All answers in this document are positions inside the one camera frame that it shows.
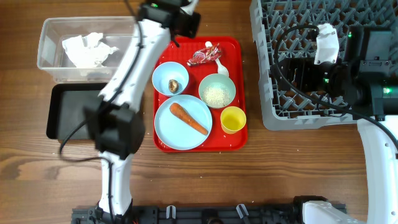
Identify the red serving tray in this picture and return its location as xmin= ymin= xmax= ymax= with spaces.
xmin=153 ymin=37 xmax=248 ymax=153

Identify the green bowl with rice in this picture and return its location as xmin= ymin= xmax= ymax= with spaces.
xmin=198 ymin=73 xmax=236 ymax=109

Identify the red snack wrapper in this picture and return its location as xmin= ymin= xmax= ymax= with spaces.
xmin=187 ymin=44 xmax=222 ymax=67

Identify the brown mushroom piece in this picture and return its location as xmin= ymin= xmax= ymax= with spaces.
xmin=169 ymin=79 xmax=179 ymax=93

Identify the grey dishwasher rack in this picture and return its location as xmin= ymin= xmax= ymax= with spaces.
xmin=249 ymin=0 xmax=397 ymax=131

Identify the white plastic spoon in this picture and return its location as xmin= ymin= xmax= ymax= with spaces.
xmin=205 ymin=41 xmax=229 ymax=77

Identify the clear plastic bin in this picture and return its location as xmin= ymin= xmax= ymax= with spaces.
xmin=37 ymin=16 xmax=137 ymax=83

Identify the black cable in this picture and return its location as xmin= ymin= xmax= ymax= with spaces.
xmin=273 ymin=24 xmax=398 ymax=150
xmin=58 ymin=0 xmax=144 ymax=218

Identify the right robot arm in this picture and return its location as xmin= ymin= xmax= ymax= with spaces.
xmin=273 ymin=24 xmax=397 ymax=223

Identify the yellow cup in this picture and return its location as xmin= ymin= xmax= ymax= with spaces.
xmin=220 ymin=106 xmax=246 ymax=134

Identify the right black cable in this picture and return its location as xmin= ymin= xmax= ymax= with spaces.
xmin=273 ymin=24 xmax=398 ymax=150

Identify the left black cable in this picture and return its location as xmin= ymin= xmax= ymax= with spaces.
xmin=58 ymin=0 xmax=144 ymax=218

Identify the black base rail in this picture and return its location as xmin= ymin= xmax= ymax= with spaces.
xmin=71 ymin=203 xmax=303 ymax=224

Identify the orange carrot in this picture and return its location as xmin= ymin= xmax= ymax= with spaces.
xmin=169 ymin=103 xmax=208 ymax=135

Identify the small blue bowl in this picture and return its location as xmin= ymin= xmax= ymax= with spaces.
xmin=152 ymin=62 xmax=190 ymax=96

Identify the light blue plate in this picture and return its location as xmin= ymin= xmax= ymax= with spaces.
xmin=154 ymin=95 xmax=213 ymax=151

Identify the white napkin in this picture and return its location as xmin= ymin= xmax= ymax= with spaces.
xmin=62 ymin=32 xmax=119 ymax=68

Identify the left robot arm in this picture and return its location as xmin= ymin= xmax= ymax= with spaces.
xmin=84 ymin=0 xmax=201 ymax=223

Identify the black tray bin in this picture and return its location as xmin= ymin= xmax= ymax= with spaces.
xmin=46 ymin=82 xmax=137 ymax=141

